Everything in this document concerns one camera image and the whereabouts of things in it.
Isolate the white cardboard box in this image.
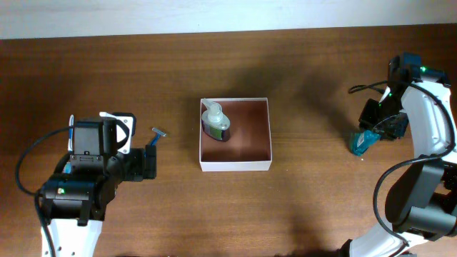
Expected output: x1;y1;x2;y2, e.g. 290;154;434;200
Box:
199;97;273;172

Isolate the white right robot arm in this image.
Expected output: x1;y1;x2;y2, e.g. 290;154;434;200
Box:
338;66;456;256

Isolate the clear soap pump bottle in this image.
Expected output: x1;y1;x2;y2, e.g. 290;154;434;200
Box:
201;99;231;142

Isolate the blue white toothbrush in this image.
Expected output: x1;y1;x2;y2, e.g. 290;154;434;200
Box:
68;114;74;152

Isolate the blue disposable razor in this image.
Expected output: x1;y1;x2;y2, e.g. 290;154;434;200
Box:
149;127;167;146

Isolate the teal mouthwash bottle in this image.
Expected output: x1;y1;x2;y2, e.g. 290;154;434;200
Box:
349;130;381;156

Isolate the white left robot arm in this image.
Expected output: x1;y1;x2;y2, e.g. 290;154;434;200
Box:
35;112;156;256

